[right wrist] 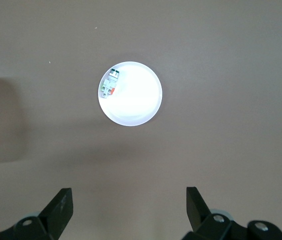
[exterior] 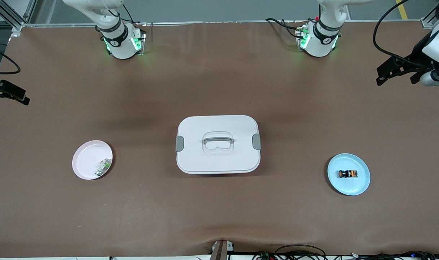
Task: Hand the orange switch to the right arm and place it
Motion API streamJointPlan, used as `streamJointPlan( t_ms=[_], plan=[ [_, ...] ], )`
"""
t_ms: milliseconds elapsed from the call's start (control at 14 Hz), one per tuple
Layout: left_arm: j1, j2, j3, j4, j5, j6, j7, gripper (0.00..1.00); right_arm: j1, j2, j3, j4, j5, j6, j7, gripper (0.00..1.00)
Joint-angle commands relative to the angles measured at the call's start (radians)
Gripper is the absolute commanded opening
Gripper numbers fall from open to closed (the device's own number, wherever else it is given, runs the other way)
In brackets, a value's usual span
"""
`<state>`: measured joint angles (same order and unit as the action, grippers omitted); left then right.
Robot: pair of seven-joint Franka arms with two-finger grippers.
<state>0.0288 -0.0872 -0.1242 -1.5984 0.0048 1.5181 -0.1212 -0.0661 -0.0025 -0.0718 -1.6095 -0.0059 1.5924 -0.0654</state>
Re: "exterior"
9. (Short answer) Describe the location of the brown table cover mat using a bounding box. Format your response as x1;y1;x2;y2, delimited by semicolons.
0;21;439;259

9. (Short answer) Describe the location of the silver table edge rail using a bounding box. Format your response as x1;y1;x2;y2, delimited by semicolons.
22;20;422;27

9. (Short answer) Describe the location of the black cable bundle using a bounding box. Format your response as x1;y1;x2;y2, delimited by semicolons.
349;251;439;260

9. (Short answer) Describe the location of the aluminium frame profile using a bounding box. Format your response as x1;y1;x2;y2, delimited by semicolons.
0;0;37;31
420;0;439;29

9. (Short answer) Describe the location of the grey box lid handle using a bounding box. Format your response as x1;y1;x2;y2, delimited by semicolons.
203;136;234;146

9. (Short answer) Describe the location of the white lidded storage box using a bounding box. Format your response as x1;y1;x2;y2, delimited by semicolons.
176;115;261;175

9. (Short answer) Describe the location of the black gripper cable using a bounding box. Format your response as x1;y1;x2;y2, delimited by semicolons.
0;43;21;75
373;0;435;69

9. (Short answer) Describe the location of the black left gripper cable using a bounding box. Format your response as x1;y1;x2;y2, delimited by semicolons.
373;0;435;69

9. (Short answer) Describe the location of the light blue round plate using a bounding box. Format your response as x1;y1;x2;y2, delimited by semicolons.
327;153;371;196

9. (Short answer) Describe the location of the black looped cable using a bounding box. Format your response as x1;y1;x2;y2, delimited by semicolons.
275;244;327;260

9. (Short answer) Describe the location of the green and white switch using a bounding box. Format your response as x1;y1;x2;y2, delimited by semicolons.
95;158;111;177

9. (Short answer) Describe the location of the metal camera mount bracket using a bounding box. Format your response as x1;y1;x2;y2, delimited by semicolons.
210;239;235;260

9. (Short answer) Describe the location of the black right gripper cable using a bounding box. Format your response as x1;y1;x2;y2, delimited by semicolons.
0;43;21;75

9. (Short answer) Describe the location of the black arm base cable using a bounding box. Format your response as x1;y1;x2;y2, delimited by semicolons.
265;18;305;40

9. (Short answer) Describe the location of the pink round plate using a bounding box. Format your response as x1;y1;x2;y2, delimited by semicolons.
72;140;113;180

